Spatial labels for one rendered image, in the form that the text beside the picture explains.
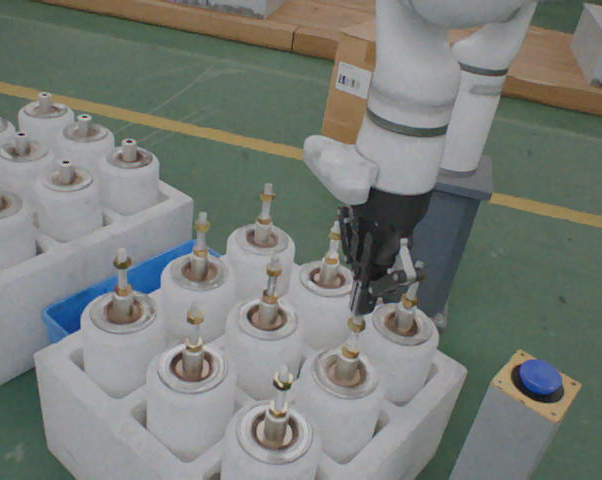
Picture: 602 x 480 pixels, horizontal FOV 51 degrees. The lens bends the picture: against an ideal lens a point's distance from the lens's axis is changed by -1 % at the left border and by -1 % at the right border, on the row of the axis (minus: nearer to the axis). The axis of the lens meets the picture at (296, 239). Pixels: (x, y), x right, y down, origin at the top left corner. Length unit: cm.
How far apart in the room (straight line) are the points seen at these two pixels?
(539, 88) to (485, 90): 151
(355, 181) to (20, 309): 61
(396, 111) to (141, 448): 44
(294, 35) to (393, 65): 202
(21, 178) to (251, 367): 52
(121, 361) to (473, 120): 63
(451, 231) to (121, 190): 55
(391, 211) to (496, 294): 83
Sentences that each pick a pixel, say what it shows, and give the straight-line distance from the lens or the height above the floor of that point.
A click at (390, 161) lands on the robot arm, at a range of 52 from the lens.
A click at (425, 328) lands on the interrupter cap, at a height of 25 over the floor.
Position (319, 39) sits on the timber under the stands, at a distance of 250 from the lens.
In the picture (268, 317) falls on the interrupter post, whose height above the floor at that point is 26.
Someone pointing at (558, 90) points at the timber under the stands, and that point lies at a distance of 253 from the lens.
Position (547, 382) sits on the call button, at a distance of 67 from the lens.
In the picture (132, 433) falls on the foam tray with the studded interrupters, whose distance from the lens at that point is 73.
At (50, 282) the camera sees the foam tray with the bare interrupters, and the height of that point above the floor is 15.
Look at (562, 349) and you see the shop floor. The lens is 128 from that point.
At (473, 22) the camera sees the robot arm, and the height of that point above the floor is 65.
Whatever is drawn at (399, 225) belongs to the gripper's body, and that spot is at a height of 47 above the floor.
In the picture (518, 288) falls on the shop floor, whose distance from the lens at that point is 140.
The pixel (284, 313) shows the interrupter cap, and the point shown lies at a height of 25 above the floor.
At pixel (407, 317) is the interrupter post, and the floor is 27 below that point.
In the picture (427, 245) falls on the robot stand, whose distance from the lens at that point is 110.
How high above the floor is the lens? 75
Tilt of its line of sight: 33 degrees down
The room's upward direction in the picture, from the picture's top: 9 degrees clockwise
